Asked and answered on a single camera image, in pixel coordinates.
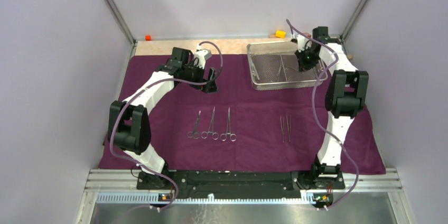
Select yellow small block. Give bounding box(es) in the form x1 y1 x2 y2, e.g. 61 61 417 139
275 30 286 39

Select purple cable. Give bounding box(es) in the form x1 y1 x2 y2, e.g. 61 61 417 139
285 18 360 211
109 41 224 212

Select steel needle holder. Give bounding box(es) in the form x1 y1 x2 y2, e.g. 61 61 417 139
286 114 292 142

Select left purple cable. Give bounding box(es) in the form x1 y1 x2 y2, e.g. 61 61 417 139
109 41 224 212

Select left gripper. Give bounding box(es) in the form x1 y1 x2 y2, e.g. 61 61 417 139
181 60 218 93

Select steel forceps clamp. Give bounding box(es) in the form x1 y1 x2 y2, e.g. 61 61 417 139
201 107 219 141

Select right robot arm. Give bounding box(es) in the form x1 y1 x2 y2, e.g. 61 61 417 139
295 26 369 188

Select steel curved tweezers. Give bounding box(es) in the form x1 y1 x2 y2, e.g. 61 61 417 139
280 116 285 143

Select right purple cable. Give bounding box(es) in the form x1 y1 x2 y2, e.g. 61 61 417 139
285 18 360 211

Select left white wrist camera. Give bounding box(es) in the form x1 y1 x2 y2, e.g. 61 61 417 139
192 44 212 69

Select steel hemostat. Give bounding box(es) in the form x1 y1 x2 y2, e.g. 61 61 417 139
219 107 237 142

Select metal mesh instrument tray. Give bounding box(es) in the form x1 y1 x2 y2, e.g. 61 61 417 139
247 41 325 90

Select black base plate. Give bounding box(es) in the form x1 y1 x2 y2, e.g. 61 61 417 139
136 170 346 200

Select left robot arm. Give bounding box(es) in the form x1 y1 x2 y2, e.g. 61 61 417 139
107 45 220 189

